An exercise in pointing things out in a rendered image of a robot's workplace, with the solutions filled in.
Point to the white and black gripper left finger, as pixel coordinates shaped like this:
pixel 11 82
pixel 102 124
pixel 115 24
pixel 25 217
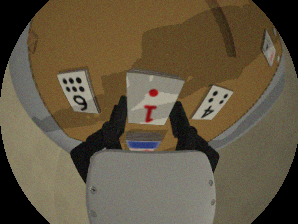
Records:
pixel 106 136

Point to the white printed card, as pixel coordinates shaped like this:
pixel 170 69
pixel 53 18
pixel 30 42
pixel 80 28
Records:
pixel 268 49

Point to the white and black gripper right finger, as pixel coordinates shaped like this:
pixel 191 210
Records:
pixel 182 130

